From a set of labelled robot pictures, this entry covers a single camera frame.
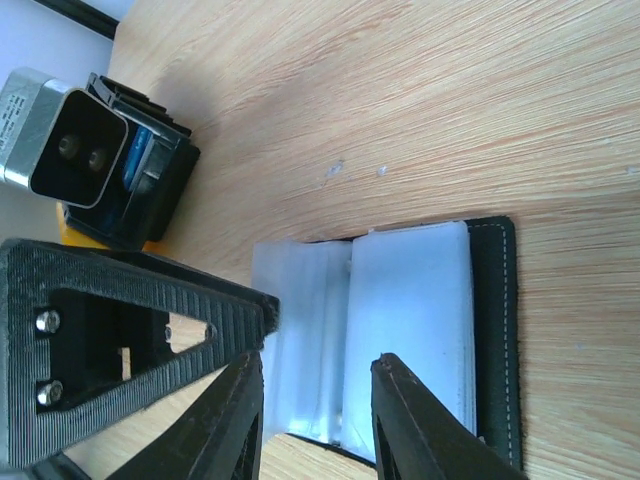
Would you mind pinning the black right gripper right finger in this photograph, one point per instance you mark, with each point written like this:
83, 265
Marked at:
416, 437

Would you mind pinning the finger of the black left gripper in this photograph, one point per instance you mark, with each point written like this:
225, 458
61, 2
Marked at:
92, 336

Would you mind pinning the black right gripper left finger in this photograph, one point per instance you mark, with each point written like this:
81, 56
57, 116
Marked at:
218, 437

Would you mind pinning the black leather card holder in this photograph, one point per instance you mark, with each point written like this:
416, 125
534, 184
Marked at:
442, 297

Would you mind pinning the blue credit card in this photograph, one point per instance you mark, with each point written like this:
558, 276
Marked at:
122, 185

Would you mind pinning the black far sorting bin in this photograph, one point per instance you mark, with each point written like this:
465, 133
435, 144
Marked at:
160, 180

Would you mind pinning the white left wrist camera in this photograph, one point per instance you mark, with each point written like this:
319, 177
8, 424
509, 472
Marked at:
57, 140

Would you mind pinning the black cage frame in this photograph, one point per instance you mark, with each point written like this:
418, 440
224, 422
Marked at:
90, 17

